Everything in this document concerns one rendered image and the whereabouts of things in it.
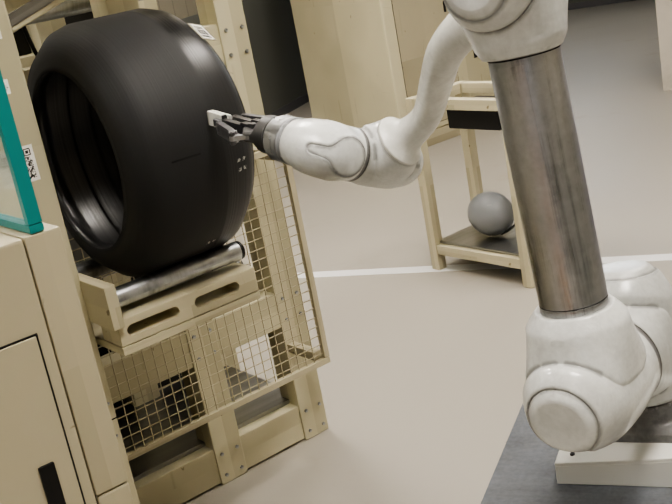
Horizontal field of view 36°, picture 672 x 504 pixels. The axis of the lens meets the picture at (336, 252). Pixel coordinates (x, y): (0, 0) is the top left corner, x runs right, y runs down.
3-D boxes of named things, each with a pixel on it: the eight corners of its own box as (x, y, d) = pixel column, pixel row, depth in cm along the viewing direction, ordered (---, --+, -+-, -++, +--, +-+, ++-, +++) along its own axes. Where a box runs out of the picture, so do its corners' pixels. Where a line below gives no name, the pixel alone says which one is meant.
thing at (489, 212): (532, 288, 435) (506, 100, 411) (432, 269, 481) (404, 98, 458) (585, 261, 454) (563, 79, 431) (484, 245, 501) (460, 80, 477)
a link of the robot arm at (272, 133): (275, 125, 189) (256, 119, 194) (281, 172, 193) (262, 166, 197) (314, 112, 194) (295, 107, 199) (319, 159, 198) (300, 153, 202)
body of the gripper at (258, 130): (295, 112, 199) (266, 105, 205) (259, 123, 194) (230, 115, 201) (299, 150, 202) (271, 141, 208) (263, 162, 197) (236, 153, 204)
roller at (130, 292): (99, 296, 225) (108, 314, 224) (104, 288, 221) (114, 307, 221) (232, 245, 244) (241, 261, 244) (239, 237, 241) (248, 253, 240)
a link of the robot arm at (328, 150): (269, 167, 191) (323, 176, 200) (323, 185, 179) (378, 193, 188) (282, 109, 189) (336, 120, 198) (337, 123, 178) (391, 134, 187)
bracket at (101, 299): (114, 332, 218) (103, 288, 215) (38, 301, 249) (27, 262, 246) (128, 326, 220) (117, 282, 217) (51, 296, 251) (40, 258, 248)
